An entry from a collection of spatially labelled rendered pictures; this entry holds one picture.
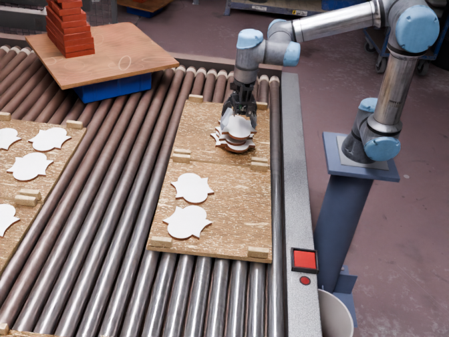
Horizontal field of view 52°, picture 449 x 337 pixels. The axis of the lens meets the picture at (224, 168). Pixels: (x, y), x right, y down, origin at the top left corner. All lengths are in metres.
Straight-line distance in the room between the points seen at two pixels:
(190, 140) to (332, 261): 0.91
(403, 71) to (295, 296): 0.75
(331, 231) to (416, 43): 0.94
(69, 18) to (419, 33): 1.29
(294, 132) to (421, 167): 1.87
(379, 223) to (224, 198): 1.67
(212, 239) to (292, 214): 0.30
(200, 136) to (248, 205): 0.40
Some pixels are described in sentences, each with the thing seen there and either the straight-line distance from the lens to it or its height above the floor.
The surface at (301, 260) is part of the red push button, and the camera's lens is 1.34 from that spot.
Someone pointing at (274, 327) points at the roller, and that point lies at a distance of 1.20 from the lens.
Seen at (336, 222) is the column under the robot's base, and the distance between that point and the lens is 2.05.
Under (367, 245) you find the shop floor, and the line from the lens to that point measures 2.82.
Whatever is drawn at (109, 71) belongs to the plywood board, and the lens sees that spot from 1.95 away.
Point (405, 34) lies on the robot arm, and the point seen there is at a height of 1.45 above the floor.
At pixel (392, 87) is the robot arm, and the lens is 1.56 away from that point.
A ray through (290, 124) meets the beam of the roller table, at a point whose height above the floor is 0.91.
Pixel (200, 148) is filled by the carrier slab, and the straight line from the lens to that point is 1.68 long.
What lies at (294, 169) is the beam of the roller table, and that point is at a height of 0.91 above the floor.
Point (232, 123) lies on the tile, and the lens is 1.65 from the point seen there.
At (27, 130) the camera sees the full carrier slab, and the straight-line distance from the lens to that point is 1.82.
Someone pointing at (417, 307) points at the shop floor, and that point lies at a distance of 2.64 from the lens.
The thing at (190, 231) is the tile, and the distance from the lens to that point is 1.34.
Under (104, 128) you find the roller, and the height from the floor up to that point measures 0.92.
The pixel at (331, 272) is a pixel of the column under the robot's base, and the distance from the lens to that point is 2.27.
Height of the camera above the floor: 1.91
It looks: 38 degrees down
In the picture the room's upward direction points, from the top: 6 degrees clockwise
